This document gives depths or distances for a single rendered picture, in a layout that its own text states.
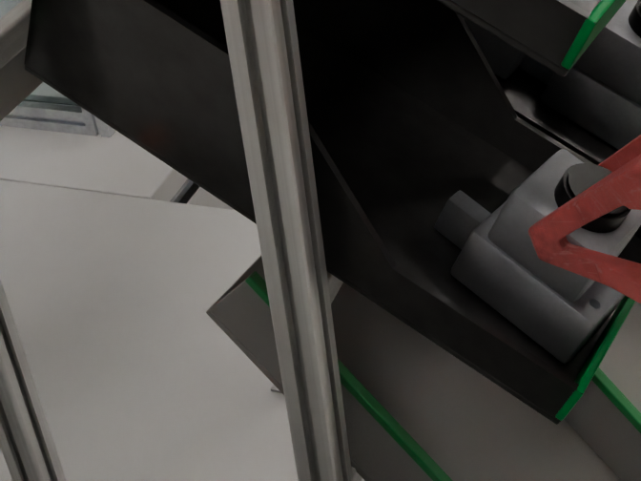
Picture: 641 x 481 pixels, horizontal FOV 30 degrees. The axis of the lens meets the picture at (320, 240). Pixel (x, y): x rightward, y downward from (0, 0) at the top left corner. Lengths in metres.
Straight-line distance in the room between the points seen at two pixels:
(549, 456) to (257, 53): 0.33
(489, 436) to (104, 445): 0.43
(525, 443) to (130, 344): 0.51
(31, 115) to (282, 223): 1.00
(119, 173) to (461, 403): 0.76
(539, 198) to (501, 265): 0.04
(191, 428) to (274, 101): 0.59
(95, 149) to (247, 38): 0.97
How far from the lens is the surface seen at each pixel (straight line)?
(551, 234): 0.48
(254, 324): 0.56
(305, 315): 0.49
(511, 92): 0.65
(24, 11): 0.60
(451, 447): 0.63
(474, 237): 0.50
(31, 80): 0.62
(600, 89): 0.63
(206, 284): 1.14
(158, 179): 1.31
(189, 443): 0.98
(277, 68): 0.42
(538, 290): 0.50
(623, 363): 0.78
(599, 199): 0.45
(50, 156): 1.40
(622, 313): 0.52
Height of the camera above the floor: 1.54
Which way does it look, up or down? 36 degrees down
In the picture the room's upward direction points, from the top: 7 degrees counter-clockwise
